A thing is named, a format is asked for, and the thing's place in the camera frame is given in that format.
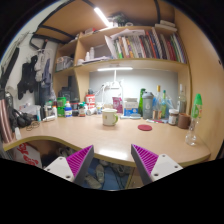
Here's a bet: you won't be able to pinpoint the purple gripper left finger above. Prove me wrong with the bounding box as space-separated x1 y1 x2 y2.
45 145 94 186

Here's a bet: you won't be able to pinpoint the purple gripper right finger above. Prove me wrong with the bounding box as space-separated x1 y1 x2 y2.
131 144 182 185

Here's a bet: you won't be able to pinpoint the shoe under desk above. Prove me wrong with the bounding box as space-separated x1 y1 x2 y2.
95 164 105 183

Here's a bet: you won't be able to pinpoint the red round coaster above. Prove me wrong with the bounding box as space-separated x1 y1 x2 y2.
138 124 152 131

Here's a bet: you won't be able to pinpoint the clear bottle green cap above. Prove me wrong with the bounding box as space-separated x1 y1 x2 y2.
185 93 202 146

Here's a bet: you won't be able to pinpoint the red white bag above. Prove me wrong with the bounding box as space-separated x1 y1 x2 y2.
13 143 42 168

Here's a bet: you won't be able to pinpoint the white bottle blue label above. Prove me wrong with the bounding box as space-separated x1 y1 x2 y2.
64 101 72 118

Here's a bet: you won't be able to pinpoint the brown cup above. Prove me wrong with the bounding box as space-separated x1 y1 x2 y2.
178 113 190 129

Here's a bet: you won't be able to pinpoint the jar with white lid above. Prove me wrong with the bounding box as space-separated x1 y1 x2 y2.
168 109 179 126

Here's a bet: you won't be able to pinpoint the dark green glass bottle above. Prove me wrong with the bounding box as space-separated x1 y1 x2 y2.
138 88 146 116

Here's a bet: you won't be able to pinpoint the blue white tissue box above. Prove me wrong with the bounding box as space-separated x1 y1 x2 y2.
124 98 138 116

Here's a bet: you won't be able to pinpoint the green canister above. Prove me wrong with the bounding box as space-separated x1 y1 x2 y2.
57 97 66 117

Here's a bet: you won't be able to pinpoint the grey shaker bottle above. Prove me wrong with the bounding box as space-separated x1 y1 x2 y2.
142 92 154 119

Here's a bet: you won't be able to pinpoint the red white box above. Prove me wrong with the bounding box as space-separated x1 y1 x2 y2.
86 94 95 109

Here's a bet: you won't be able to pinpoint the clear glass bottle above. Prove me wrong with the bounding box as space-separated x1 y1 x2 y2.
177 86 187 113

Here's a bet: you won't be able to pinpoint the pink packet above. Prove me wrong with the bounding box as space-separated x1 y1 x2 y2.
113 97 123 113

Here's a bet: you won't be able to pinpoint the black headphones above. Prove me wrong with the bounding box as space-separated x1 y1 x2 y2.
13 109 32 128

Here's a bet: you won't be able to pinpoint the white desk lamp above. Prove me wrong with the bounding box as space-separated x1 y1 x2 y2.
94 68 123 108

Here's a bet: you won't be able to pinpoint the hanging dark clothes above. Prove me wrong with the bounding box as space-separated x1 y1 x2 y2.
17 50 52 100

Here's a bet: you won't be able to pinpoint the wooden shelf unit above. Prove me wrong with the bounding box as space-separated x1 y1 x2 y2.
53 26 192 111

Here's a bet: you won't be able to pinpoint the row of books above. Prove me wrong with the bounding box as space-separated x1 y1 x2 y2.
105 28 187 64

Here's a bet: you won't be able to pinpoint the white mug green handle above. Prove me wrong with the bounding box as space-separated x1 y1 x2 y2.
102 108 118 126

